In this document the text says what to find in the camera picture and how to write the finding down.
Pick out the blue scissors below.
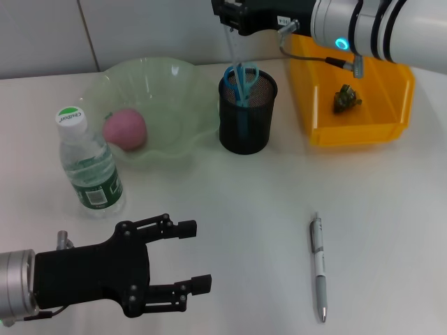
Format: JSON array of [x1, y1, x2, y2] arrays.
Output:
[[222, 61, 261, 140]]

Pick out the black mesh pen cup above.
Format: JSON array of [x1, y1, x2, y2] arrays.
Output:
[[218, 68, 279, 156]]

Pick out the transparent plastic ruler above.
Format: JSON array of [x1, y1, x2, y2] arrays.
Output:
[[223, 26, 249, 107]]

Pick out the pink peach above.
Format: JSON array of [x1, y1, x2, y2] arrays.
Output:
[[101, 107, 148, 152]]

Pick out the grey right arm cable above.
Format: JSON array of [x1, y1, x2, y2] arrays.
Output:
[[277, 19, 365, 80]]

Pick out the clear green-label water bottle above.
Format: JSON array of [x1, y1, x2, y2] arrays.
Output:
[[54, 105, 126, 219]]

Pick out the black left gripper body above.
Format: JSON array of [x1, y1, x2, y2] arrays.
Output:
[[34, 220, 152, 319]]

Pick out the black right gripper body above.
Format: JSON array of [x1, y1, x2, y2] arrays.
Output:
[[240, 0, 316, 37]]

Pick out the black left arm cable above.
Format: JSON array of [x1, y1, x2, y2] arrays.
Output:
[[23, 304, 70, 320]]

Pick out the green plastic wrapper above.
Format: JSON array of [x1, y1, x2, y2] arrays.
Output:
[[331, 82, 364, 114]]

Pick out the pale green glass fruit plate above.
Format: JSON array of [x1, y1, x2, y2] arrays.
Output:
[[80, 57, 220, 172]]

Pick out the grey ballpoint pen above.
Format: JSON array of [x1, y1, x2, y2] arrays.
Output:
[[308, 210, 330, 324]]

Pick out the yellow plastic bin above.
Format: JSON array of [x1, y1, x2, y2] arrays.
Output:
[[289, 33, 417, 148]]

